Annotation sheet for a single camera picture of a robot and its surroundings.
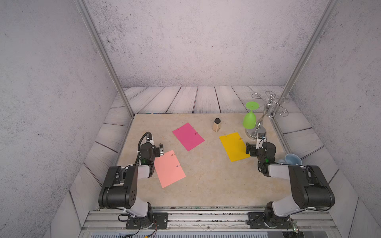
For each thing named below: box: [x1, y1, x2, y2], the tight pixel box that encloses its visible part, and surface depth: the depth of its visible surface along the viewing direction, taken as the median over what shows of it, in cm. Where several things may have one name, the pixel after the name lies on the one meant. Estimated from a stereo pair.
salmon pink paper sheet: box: [154, 149, 187, 189], surface depth 93 cm
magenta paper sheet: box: [172, 122, 205, 152], surface depth 110 cm
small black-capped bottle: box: [212, 117, 221, 133], surface depth 107 cm
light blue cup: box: [277, 153, 303, 166], surface depth 89 cm
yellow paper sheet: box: [219, 131, 251, 163], surface depth 106 cm
